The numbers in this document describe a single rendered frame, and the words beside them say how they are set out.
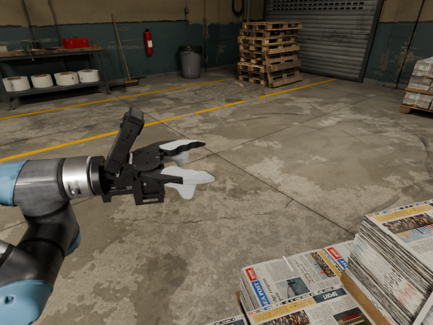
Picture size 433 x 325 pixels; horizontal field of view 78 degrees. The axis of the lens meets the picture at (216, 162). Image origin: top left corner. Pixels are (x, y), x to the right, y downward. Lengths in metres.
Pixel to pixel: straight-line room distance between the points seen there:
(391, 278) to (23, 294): 0.67
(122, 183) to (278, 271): 0.79
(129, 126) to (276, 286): 0.84
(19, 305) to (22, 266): 0.05
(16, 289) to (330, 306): 0.66
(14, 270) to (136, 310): 1.35
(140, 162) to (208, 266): 1.49
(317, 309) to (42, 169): 0.68
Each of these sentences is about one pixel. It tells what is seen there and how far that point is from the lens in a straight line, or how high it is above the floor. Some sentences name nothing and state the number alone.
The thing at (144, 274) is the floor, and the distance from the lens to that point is 1.93.
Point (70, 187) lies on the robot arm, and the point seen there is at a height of 1.22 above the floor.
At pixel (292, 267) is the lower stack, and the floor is 0.60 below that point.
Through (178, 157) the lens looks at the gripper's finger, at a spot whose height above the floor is 1.22.
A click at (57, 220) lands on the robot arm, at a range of 0.56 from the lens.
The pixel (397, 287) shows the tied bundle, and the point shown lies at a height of 0.97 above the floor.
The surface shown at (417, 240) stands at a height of 1.07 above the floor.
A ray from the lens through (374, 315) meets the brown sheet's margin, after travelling 0.81.
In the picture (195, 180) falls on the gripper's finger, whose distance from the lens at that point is 0.45.
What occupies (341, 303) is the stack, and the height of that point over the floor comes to 0.83.
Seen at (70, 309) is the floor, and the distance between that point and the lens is 1.93.
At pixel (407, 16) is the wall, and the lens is 7.30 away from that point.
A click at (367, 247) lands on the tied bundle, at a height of 1.00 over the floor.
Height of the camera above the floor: 1.47
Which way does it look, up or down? 29 degrees down
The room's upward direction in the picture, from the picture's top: straight up
